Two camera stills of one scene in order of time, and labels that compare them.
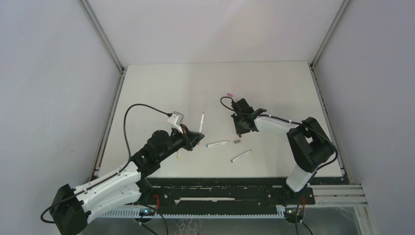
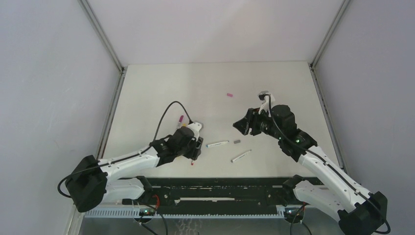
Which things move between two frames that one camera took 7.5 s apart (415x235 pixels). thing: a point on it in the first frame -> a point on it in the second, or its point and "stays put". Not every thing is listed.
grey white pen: (236, 158) stays put
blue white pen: (218, 143) stays put
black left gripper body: (187, 143) -> (193, 148)
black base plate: (228, 192) stays put
